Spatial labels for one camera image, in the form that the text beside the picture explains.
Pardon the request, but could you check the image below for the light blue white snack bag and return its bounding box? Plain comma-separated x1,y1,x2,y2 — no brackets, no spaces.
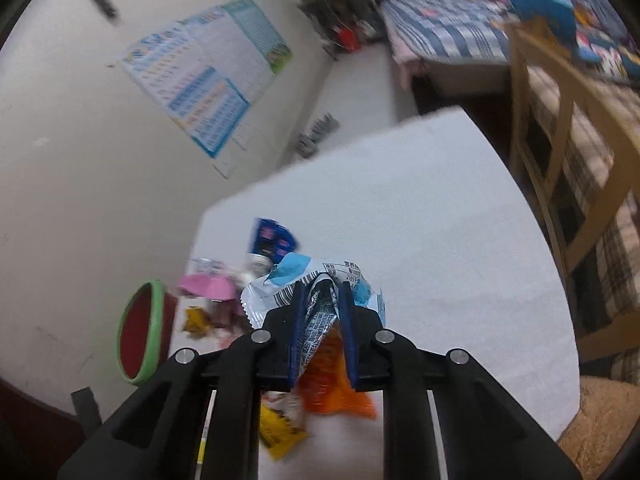
241,252,386,379

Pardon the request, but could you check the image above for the orange snack bag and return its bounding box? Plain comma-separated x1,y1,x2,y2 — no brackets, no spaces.
297,328,378,419

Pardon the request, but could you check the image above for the yellow snack packet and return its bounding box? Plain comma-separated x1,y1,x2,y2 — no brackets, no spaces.
258,404,307,460

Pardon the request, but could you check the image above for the silver brown snack wrapper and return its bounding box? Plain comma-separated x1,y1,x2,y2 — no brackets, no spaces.
222,254,273,318

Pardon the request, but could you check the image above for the pink snack wrapper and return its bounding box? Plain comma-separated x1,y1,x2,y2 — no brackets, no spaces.
178,273,238,302

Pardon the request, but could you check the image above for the dark blue pig wrapper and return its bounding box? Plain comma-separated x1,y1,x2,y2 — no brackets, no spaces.
250,218,297,264

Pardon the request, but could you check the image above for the small yellow wrapper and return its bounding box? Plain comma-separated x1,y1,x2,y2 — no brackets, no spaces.
182,307,212,338

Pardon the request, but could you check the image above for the grey shoe near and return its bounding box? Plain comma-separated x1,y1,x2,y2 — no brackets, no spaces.
295,133,319,159

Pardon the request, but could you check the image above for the grey shoe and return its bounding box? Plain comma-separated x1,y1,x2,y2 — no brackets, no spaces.
295,133,319,159
308,113,340,143

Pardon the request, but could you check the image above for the red bin with green rim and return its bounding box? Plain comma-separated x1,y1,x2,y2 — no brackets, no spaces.
116,281,178,386

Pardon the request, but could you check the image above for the grey shoe far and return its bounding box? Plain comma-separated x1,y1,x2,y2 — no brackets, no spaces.
308,113,340,143

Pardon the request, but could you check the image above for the red bucket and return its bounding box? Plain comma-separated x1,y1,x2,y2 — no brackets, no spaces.
335,27,361,53

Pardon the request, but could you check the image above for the bed with plaid quilt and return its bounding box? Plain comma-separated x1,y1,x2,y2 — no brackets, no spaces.
382,0,639,84

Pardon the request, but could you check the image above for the wooden chair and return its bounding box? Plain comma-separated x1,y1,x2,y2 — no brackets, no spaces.
506,23,639,363

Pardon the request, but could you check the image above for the dark metal side table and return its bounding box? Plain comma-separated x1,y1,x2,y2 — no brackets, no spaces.
297,0,386,61

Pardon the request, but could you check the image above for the plaid seat cushion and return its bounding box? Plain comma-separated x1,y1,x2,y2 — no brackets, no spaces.
522,66,639,385

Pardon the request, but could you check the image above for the brown fuzzy rug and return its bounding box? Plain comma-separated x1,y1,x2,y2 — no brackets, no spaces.
558,376,639,479

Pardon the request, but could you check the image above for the blue book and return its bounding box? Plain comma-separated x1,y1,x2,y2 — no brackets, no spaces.
509,0,577,50

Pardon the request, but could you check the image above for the green bordered wall poster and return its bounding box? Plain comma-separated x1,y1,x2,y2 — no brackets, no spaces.
222,0,293,74

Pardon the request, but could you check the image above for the blue learning wall poster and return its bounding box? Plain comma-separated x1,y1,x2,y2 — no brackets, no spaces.
120,23,250,158

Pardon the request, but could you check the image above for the white middle wall poster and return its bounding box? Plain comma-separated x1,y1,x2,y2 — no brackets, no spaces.
181,6,273,104

